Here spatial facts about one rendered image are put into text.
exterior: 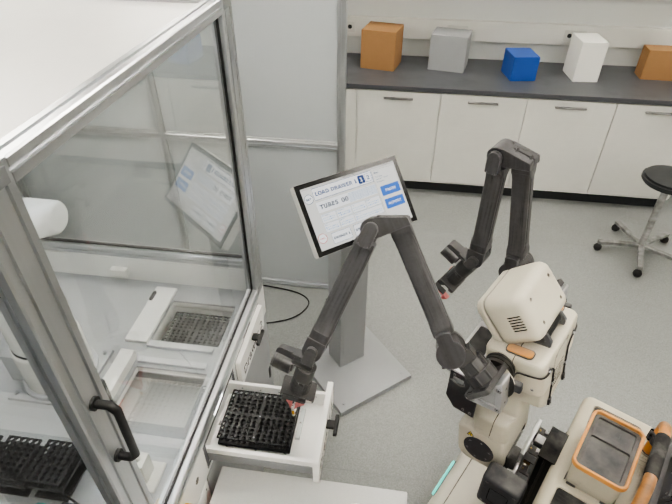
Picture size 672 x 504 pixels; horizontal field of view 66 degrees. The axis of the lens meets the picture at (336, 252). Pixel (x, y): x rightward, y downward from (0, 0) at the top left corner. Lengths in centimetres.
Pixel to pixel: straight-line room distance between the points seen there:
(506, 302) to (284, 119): 176
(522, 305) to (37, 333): 108
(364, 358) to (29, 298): 232
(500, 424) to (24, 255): 139
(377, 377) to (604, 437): 139
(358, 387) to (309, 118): 144
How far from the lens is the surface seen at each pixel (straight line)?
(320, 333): 145
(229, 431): 170
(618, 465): 180
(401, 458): 269
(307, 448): 172
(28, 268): 83
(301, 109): 280
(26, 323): 86
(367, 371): 292
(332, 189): 221
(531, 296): 145
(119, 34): 134
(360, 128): 420
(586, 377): 325
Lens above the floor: 230
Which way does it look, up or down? 38 degrees down
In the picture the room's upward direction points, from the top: straight up
